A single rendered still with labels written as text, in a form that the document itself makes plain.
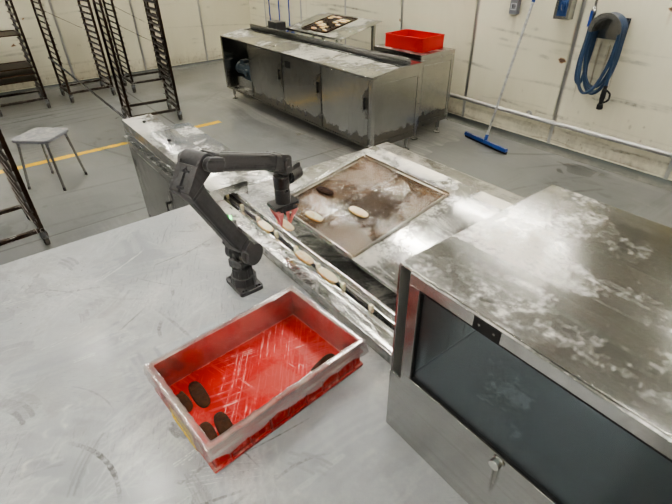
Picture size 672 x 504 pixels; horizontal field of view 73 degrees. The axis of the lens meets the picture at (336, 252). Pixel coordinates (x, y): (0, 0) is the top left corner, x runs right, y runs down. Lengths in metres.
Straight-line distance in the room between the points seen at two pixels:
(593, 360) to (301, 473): 0.67
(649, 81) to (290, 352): 4.04
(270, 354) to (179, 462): 0.37
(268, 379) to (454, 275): 0.65
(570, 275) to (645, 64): 3.96
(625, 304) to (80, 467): 1.17
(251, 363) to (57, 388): 0.52
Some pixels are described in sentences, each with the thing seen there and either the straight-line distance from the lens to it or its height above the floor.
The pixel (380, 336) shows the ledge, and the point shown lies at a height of 0.86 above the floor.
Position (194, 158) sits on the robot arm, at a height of 1.33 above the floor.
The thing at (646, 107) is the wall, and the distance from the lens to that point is 4.82.
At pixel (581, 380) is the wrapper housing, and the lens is 0.73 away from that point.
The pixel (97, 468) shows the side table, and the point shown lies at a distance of 1.27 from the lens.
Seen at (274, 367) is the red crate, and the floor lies 0.82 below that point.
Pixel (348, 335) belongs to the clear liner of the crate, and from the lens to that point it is 1.26.
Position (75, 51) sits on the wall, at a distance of 8.51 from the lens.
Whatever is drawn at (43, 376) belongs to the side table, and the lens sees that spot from 1.53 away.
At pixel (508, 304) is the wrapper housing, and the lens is 0.81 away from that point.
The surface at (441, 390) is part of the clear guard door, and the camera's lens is 0.96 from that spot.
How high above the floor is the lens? 1.80
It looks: 34 degrees down
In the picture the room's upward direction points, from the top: 1 degrees counter-clockwise
